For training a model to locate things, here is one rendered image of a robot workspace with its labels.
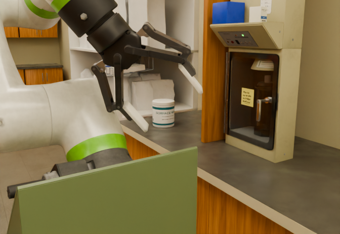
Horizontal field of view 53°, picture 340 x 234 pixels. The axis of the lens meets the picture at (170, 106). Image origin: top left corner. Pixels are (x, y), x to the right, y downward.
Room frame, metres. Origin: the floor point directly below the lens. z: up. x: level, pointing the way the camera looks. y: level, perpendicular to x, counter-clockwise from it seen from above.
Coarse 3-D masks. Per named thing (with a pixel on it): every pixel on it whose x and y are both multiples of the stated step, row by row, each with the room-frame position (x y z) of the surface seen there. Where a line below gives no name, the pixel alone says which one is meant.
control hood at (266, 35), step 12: (216, 24) 1.51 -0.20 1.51; (228, 24) 1.44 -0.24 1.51; (240, 24) 1.37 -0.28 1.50; (252, 24) 1.32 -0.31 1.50; (264, 24) 1.28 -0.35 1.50; (276, 24) 1.31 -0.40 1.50; (252, 36) 1.37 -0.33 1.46; (264, 36) 1.32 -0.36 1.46; (276, 36) 1.31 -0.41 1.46; (264, 48) 1.38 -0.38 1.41; (276, 48) 1.32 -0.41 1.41
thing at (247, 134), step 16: (240, 64) 1.51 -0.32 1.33; (256, 64) 1.43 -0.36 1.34; (272, 64) 1.35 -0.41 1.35; (240, 80) 1.51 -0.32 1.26; (256, 80) 1.43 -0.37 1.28; (272, 80) 1.35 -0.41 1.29; (240, 96) 1.51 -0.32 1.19; (256, 96) 1.42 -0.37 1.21; (272, 96) 1.34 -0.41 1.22; (240, 112) 1.50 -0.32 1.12; (256, 112) 1.42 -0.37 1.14; (272, 112) 1.34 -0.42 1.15; (240, 128) 1.50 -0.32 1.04; (256, 128) 1.41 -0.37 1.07; (272, 128) 1.34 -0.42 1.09; (256, 144) 1.41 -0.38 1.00; (272, 144) 1.33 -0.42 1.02
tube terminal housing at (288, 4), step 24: (240, 0) 1.55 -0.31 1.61; (288, 0) 1.34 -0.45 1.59; (288, 24) 1.34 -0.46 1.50; (240, 48) 1.53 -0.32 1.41; (288, 48) 1.35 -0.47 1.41; (288, 72) 1.35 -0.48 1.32; (288, 96) 1.36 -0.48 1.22; (288, 120) 1.36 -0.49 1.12; (240, 144) 1.51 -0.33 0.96; (288, 144) 1.37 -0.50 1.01
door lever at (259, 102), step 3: (258, 99) 1.35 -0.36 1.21; (261, 99) 1.35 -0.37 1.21; (264, 99) 1.36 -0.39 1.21; (267, 99) 1.36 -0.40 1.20; (258, 102) 1.34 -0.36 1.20; (261, 102) 1.34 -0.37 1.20; (267, 102) 1.36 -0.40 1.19; (258, 105) 1.34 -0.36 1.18; (261, 105) 1.34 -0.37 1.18; (258, 108) 1.34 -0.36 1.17; (261, 108) 1.34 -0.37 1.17; (258, 111) 1.34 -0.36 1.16; (261, 111) 1.34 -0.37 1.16; (258, 114) 1.34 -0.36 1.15; (258, 117) 1.34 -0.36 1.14; (258, 120) 1.34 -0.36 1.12
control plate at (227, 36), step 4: (220, 32) 1.52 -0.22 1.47; (224, 32) 1.49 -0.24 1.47; (228, 32) 1.47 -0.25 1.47; (232, 32) 1.45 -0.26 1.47; (236, 32) 1.43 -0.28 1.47; (240, 32) 1.41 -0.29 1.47; (244, 32) 1.39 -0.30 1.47; (248, 32) 1.37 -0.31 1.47; (224, 36) 1.52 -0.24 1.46; (228, 36) 1.50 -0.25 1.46; (232, 36) 1.47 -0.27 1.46; (236, 36) 1.45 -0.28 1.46; (240, 36) 1.43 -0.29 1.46; (244, 36) 1.41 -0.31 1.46; (248, 36) 1.39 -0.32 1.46; (224, 40) 1.54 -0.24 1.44; (228, 40) 1.52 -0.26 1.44; (232, 40) 1.50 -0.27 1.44; (240, 40) 1.45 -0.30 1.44; (244, 40) 1.43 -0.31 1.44; (248, 40) 1.41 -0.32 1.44; (252, 40) 1.39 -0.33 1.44; (228, 44) 1.55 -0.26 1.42; (232, 44) 1.52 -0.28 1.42; (236, 44) 1.50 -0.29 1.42; (240, 44) 1.48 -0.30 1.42; (244, 44) 1.45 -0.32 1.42; (248, 44) 1.43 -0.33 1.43; (252, 44) 1.41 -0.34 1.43; (256, 44) 1.39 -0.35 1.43
